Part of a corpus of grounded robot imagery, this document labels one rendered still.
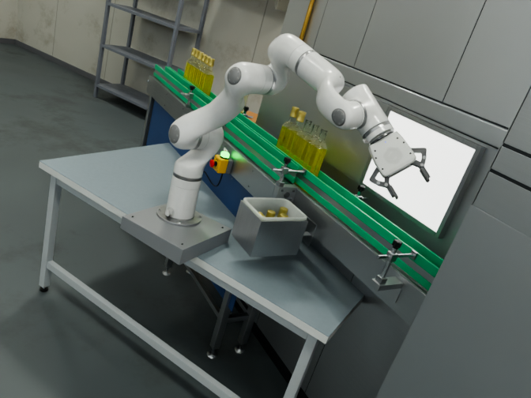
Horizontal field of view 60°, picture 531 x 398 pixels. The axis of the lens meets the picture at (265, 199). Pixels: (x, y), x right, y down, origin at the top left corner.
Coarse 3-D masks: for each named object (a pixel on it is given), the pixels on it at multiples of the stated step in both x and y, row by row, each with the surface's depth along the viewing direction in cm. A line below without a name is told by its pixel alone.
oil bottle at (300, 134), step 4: (300, 132) 201; (304, 132) 201; (308, 132) 202; (296, 136) 203; (300, 136) 201; (304, 136) 200; (296, 140) 203; (300, 140) 201; (296, 144) 203; (300, 144) 201; (292, 148) 205; (296, 148) 203; (292, 152) 205; (296, 152) 203; (292, 156) 205; (296, 156) 203
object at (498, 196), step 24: (528, 96) 101; (528, 120) 101; (504, 144) 106; (528, 144) 101; (504, 168) 105; (528, 168) 101; (480, 192) 110; (504, 192) 105; (528, 192) 101; (504, 216) 105; (528, 216) 101
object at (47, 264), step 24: (72, 192) 221; (48, 216) 233; (48, 240) 237; (48, 264) 242; (192, 264) 191; (120, 312) 223; (264, 312) 177; (144, 336) 215; (312, 336) 167; (216, 384) 199; (288, 384) 177
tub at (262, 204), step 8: (248, 200) 182; (256, 200) 184; (264, 200) 186; (272, 200) 188; (280, 200) 190; (256, 208) 186; (264, 208) 188; (272, 208) 190; (288, 208) 190; (296, 208) 186; (288, 216) 189; (296, 216) 185; (304, 216) 181
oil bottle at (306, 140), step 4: (308, 136) 197; (312, 136) 197; (304, 140) 198; (308, 140) 196; (312, 140) 196; (304, 144) 198; (308, 144) 196; (300, 148) 200; (304, 148) 198; (308, 148) 197; (300, 152) 200; (304, 152) 198; (300, 156) 200; (304, 156) 198; (296, 160) 202; (300, 160) 200; (304, 160) 199; (300, 164) 200
